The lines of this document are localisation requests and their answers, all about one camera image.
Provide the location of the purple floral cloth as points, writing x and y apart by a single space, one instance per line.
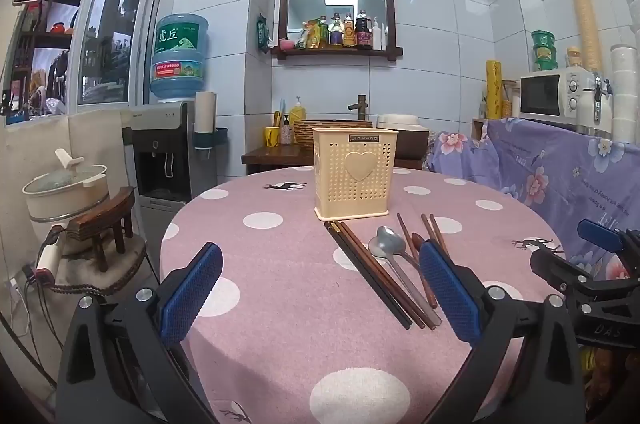
550 174

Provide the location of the white paper cup tube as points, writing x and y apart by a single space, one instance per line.
205 114

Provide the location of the pink small container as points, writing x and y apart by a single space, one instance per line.
286 45

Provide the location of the bottle with purple label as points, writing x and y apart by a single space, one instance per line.
337 35

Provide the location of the blue toothbrush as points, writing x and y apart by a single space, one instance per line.
282 109

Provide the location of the round braided cushion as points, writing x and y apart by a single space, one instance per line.
130 259

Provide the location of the beige plastic utensil basket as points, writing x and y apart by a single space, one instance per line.
340 184

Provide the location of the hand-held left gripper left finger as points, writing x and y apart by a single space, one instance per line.
192 291

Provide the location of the dark blue cup holder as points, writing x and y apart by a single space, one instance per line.
220 137

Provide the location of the pink polka dot tablecloth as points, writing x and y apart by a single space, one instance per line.
300 329

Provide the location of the all-metal spoon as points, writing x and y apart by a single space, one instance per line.
387 244

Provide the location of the yellow oil bottle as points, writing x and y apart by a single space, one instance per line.
323 34

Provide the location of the brown wooden chopstick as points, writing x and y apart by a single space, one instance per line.
437 231
380 276
389 276
407 236

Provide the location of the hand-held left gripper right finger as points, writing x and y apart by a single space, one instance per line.
450 294

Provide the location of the tall stack of yellow cups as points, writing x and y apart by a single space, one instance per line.
585 19

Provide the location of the wooden shelf with bottles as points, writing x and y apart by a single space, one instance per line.
345 4

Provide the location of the stack of white cups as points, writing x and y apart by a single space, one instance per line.
625 94

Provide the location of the woven basin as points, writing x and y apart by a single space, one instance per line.
302 137

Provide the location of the small white bottle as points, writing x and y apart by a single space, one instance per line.
385 39

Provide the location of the yellow toothbrush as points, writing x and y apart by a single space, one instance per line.
276 118

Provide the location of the yellow mug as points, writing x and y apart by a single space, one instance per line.
271 137

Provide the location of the aluminium sliding window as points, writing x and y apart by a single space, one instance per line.
107 29

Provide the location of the small patterned bottle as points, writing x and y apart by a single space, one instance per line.
286 134

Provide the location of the white microwave oven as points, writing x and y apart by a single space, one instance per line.
540 97

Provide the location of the cream cooking pot with lid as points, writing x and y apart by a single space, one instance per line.
65 199

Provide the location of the dark soy sauce bottle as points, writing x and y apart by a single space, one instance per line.
363 35

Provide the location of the green instant noodle cup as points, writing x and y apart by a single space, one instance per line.
545 58
543 38

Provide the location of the grey water dispenser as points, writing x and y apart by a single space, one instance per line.
170 139

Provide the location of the green hanging packet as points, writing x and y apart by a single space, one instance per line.
262 33

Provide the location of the yellow wrapped roll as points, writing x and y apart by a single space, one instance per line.
494 89

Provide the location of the brown and white rice cooker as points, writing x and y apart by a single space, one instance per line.
410 142

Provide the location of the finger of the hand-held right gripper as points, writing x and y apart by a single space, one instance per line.
600 234
550 266

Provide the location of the white squeeze bottle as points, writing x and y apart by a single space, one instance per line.
376 37

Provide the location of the small dark wooden stool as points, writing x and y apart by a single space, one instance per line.
100 216

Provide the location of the bamboo style faucet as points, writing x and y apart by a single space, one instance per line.
360 107

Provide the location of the glass jar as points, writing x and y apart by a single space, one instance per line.
510 102

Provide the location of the yellow soap pump bottle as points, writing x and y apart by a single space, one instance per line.
298 112

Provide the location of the short stack of paper cups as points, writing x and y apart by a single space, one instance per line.
574 57

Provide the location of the dark wooden sink cabinet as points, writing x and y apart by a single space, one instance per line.
270 157

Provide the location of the blue water jug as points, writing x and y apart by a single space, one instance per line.
180 54

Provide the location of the yellow seasoning packet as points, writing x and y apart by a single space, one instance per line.
312 35

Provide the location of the brown sauce bottle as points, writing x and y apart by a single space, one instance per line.
349 35

